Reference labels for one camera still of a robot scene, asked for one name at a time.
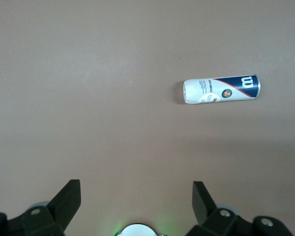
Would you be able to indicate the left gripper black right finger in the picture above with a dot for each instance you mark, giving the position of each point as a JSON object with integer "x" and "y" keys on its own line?
{"x": 211, "y": 221}

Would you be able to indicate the white blue tennis ball can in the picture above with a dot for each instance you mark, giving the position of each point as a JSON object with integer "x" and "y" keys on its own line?
{"x": 211, "y": 91}

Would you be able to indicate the brown table mat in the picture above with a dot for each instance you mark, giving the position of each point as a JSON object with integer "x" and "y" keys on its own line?
{"x": 88, "y": 98}

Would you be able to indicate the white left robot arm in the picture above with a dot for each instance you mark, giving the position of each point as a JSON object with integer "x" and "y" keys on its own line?
{"x": 140, "y": 231}

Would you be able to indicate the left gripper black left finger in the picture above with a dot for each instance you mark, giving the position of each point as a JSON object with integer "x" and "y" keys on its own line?
{"x": 51, "y": 221}

